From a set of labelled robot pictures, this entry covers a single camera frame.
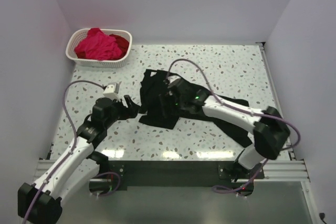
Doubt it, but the pink crumpled t shirt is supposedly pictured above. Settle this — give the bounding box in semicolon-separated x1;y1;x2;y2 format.
74;28;123;61

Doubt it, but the black t shirt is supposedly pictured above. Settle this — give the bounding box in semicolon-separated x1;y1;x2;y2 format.
139;69;252;147

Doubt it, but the aluminium extrusion rail frame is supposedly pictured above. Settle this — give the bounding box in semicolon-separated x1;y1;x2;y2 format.
34;44;319;223

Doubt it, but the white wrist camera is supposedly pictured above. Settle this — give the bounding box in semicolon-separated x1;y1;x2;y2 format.
167;75;181;84
103;82;120;101

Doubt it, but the white plastic laundry basket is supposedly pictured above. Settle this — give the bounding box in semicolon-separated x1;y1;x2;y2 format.
66;28;133;68

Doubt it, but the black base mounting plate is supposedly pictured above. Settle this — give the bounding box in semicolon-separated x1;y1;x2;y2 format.
88;159;265;196

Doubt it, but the dark red crumpled t shirt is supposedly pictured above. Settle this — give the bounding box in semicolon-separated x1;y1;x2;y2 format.
110;34;129;59

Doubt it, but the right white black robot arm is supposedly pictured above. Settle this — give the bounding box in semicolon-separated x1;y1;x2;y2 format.
159;78;290;178

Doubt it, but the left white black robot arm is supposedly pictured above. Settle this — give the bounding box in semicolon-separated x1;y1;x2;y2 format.
18;95;140;223

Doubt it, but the purple cable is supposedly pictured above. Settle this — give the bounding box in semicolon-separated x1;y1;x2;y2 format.
166;59;301;196
22;80;121;224

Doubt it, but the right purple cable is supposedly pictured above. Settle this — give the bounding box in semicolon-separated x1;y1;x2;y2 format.
166;59;301;196

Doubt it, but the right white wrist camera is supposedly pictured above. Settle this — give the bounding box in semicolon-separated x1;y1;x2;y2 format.
167;75;181;84

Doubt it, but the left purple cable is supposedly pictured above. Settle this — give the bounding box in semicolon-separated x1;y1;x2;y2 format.
22;80;121;224

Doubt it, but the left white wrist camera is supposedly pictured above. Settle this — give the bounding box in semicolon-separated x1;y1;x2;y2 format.
103;82;120;101

